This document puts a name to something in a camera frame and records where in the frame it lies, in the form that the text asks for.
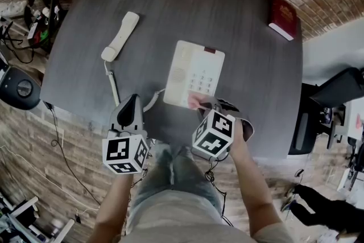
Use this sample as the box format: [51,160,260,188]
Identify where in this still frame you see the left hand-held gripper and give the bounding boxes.
[102,93,151,175]

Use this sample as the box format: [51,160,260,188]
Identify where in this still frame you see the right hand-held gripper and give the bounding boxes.
[192,98,254,158]

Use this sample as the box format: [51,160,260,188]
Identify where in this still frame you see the pink cloth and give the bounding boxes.
[187,93,210,110]

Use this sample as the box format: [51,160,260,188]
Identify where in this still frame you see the white telephone base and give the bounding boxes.
[163,39,226,109]

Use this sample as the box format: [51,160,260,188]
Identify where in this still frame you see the person's right forearm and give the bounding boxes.
[229,122,285,237]

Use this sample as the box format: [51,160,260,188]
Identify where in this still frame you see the person's left forearm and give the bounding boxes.
[93,172,134,243]

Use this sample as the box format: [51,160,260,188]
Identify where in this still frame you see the white telephone handset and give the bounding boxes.
[101,11,140,63]

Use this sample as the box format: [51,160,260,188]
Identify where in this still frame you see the person's blue jeans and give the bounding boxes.
[127,142,224,223]

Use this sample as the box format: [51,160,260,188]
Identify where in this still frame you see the red hardcover book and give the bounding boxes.
[268,0,299,42]

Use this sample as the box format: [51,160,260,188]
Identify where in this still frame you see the person's beige shirt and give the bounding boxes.
[119,189,295,243]

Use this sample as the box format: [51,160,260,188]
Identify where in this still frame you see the white smartphone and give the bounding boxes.
[27,22,39,40]

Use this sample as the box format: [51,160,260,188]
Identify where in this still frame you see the white cardboard box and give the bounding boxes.
[342,98,364,143]

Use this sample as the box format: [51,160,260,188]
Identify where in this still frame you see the white coiled phone cord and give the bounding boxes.
[104,59,166,114]

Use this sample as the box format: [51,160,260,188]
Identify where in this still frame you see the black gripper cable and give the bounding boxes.
[190,147,234,227]

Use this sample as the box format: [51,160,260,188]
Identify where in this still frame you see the black floor cable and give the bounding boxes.
[49,109,102,205]

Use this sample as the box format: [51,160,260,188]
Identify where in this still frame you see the white floor cable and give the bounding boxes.
[0,145,99,211]

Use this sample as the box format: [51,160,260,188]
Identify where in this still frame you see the white desk frame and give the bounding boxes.
[0,196,75,243]

